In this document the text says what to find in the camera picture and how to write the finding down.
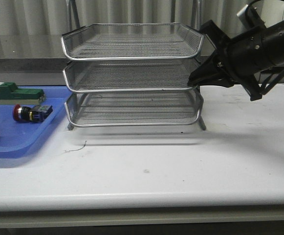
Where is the green terminal block component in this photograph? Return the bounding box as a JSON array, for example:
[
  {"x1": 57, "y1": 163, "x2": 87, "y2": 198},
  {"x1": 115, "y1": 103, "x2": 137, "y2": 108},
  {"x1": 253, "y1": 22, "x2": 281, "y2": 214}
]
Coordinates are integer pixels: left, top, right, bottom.
[{"x1": 0, "y1": 82, "x2": 46, "y2": 105}]

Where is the silver metal rack frame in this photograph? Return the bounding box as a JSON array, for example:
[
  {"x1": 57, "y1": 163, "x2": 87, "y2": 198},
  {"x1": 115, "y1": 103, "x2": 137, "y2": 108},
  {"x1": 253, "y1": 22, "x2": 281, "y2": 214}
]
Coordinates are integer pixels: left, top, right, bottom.
[{"x1": 66, "y1": 0, "x2": 206, "y2": 129}]

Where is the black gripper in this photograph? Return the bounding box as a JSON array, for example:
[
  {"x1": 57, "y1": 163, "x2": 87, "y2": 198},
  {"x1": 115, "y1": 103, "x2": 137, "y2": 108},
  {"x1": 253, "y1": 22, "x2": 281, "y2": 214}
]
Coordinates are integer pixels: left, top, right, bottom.
[{"x1": 187, "y1": 20, "x2": 266, "y2": 101}]

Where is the thin loose wire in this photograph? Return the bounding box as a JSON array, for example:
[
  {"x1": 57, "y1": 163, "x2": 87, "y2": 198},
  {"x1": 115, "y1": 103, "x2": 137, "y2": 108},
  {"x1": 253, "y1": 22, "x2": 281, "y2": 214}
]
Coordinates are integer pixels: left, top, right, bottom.
[{"x1": 65, "y1": 141, "x2": 88, "y2": 153}]

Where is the silver mesh tray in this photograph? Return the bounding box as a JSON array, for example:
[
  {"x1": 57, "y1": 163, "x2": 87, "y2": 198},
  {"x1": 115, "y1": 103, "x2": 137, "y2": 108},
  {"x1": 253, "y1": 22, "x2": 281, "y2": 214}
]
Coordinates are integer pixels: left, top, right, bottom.
[
  {"x1": 63, "y1": 59, "x2": 199, "y2": 93},
  {"x1": 61, "y1": 23, "x2": 204, "y2": 61},
  {"x1": 65, "y1": 89, "x2": 203, "y2": 127}
]

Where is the blue plastic tray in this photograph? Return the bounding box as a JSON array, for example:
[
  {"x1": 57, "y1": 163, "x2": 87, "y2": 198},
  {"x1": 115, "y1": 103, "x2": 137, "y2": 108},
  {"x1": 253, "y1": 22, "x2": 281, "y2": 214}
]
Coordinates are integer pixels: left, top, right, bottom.
[{"x1": 0, "y1": 86, "x2": 71, "y2": 159}]

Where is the white kitchen appliance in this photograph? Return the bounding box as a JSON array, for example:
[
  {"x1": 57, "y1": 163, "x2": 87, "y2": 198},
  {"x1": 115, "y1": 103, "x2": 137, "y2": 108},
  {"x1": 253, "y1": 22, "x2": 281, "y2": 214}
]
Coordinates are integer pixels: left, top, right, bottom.
[{"x1": 261, "y1": 0, "x2": 284, "y2": 27}]

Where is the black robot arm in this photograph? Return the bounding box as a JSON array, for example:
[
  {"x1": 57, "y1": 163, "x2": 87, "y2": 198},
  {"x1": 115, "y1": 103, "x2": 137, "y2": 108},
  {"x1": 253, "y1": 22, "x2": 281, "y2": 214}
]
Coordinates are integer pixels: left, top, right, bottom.
[{"x1": 188, "y1": 20, "x2": 284, "y2": 101}]

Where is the red emergency stop button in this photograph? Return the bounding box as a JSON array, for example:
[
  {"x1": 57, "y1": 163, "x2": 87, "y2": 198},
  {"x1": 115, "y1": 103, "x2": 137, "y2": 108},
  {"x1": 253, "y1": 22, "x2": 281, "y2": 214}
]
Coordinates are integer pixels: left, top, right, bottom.
[{"x1": 12, "y1": 104, "x2": 53, "y2": 123}]

